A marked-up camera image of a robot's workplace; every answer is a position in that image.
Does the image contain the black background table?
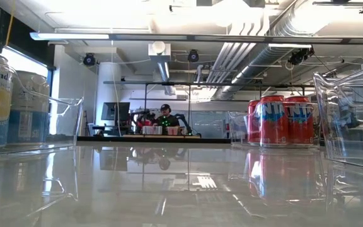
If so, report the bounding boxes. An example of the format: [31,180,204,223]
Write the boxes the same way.
[77,134,233,144]

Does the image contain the clear plastic bin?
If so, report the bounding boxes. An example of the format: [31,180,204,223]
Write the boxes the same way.
[0,64,84,156]
[313,59,363,173]
[227,100,323,149]

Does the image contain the yellow hanging strap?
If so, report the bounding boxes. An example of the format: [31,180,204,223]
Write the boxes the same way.
[4,0,17,47]

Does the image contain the red Fanta can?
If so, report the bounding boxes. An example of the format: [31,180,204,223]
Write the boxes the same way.
[258,95,289,148]
[247,99,262,145]
[285,95,315,148]

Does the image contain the black background rig frame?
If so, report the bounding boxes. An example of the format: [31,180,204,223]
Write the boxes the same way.
[103,80,314,139]

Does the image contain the round black ceiling camera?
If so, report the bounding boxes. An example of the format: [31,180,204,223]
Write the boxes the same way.
[187,49,200,63]
[83,52,96,67]

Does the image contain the silver ventilation duct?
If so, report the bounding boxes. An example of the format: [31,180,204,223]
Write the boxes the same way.
[214,0,363,101]

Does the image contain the frosted glass partition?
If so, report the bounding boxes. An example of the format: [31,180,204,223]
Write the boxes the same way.
[191,110,233,139]

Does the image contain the black hanging camera cluster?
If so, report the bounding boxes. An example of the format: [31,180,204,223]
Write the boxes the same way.
[287,46,315,67]

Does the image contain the white ceiling pipes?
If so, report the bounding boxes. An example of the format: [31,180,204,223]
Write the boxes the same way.
[205,18,264,84]

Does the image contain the long horizontal light bar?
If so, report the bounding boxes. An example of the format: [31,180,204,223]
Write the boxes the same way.
[29,31,363,45]

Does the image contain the person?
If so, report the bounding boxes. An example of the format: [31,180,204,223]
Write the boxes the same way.
[152,103,181,129]

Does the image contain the black computer monitor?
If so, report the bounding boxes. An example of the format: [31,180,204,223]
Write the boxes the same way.
[101,102,131,122]

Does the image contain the black ceiling bracket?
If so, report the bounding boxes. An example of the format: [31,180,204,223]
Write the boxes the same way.
[312,0,363,15]

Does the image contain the white box ceiling lamp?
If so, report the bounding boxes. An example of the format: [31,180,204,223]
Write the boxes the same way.
[147,40,172,63]

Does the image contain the white round column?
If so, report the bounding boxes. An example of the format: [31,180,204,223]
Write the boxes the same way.
[95,62,122,127]

